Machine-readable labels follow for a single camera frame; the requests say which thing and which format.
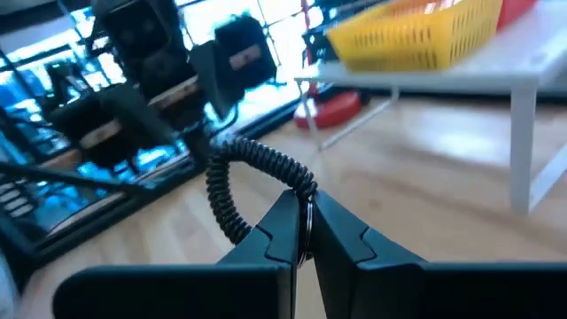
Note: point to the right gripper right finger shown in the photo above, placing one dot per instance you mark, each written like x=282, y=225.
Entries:
x=398, y=288

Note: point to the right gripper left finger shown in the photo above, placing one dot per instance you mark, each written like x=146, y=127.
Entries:
x=199, y=292

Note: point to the yellow plastic basket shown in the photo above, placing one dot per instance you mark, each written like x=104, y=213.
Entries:
x=398, y=40

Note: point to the red desk lamp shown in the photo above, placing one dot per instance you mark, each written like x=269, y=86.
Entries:
x=330, y=111

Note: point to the black plastic basket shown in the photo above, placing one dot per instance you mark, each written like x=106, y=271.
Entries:
x=316, y=44

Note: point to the white perforated metal shelf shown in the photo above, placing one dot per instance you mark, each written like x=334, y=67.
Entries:
x=487, y=71

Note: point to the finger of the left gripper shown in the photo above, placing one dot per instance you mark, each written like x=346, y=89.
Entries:
x=215, y=80
x=142, y=119

